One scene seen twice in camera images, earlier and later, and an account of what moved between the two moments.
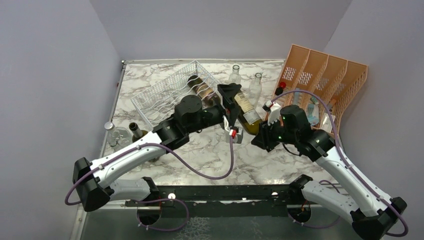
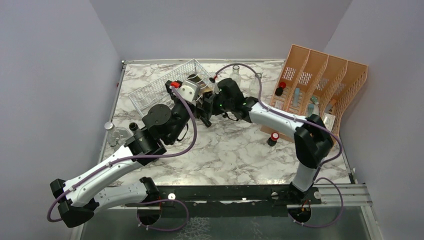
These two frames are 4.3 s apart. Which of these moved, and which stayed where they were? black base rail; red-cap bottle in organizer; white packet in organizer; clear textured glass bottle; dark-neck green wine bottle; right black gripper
Moved: dark-neck green wine bottle; right black gripper
Stayed: red-cap bottle in organizer; black base rail; white packet in organizer; clear textured glass bottle
